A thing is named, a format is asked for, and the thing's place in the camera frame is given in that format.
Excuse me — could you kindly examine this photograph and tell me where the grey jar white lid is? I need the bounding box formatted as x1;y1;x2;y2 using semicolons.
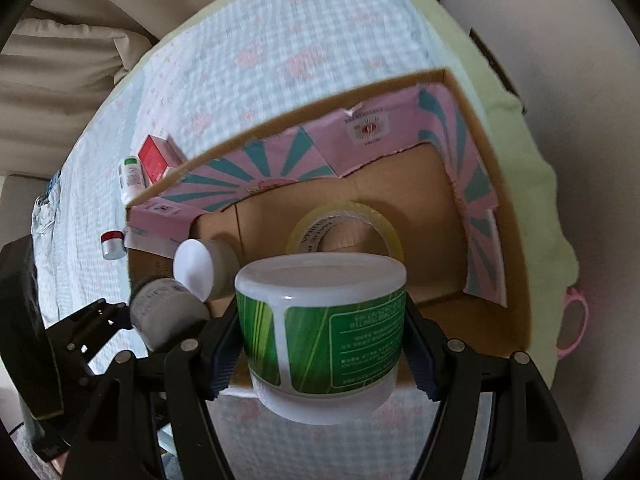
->
129;276;210;351

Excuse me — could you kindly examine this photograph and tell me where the white round lid jar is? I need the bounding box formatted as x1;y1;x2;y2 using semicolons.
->
172;240;240;302

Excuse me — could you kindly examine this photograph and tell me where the green label white jar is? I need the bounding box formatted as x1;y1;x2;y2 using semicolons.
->
234;252;407;426

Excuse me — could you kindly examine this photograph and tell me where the yellow clear tape roll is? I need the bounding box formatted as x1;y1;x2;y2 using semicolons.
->
286;200;404;261

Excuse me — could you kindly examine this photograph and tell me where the small jar red band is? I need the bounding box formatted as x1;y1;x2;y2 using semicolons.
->
100;230;127;261

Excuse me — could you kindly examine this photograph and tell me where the grey sofa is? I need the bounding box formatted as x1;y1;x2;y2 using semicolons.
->
0;176;48;247

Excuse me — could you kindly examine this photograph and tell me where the white bottle green cap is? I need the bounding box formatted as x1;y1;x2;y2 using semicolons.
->
117;156;146;205

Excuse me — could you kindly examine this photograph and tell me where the red and white box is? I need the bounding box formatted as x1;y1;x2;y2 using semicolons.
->
138;136;182;184

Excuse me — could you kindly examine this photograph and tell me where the open cardboard box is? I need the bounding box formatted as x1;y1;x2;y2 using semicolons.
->
126;70;535;356

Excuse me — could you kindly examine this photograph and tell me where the green mattress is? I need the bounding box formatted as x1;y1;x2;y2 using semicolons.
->
290;3;578;382

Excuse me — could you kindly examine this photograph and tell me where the floral checked blue bedsheet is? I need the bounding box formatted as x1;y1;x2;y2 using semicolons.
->
29;0;452;480

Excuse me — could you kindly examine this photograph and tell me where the pink plastic ring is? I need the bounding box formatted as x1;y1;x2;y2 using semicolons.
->
555;286;590;360

